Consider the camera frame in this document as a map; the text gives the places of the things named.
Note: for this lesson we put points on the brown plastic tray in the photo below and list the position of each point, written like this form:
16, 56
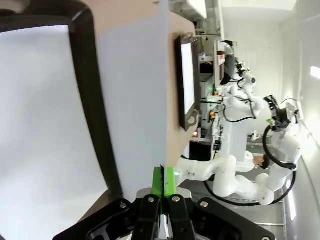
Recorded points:
177, 75
85, 75

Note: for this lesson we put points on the seated person in white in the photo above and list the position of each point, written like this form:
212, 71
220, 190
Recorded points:
250, 162

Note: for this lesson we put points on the white cabinet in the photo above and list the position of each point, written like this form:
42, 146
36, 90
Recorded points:
235, 140

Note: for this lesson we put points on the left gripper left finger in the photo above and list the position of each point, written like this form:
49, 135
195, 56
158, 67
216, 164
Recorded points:
150, 220

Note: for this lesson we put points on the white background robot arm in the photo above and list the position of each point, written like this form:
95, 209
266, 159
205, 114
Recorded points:
246, 86

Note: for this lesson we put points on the equipment rack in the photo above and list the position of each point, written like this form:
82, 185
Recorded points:
207, 87

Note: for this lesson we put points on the white A4 paper stack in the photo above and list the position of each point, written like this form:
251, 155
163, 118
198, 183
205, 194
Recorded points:
188, 77
37, 112

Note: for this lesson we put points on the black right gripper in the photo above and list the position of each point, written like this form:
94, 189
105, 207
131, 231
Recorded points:
282, 120

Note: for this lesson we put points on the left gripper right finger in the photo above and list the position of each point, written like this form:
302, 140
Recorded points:
180, 220

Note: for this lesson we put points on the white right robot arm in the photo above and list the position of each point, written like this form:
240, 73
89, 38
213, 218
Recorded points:
225, 187

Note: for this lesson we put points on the white A4 paper sheet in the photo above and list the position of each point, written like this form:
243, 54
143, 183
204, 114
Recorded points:
135, 100

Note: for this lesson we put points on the white table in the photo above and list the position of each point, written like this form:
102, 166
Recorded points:
197, 8

